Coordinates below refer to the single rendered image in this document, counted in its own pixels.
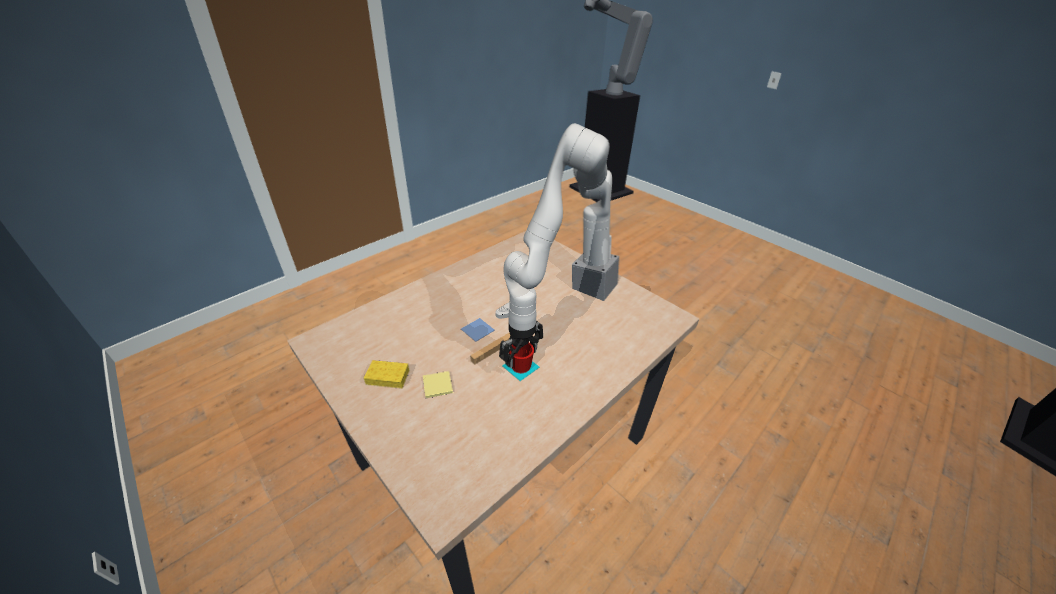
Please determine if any yellow sponge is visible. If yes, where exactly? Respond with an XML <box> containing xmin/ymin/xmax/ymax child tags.
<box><xmin>364</xmin><ymin>360</ymin><xmax>410</xmax><ymax>388</ymax></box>

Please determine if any pale yellow sticky-note pad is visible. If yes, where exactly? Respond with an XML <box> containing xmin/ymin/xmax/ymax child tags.
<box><xmin>423</xmin><ymin>371</ymin><xmax>453</xmax><ymax>398</ymax></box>

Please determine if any dark red cup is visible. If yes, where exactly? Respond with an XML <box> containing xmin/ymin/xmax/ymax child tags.
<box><xmin>512</xmin><ymin>342</ymin><xmax>534</xmax><ymax>374</ymax></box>

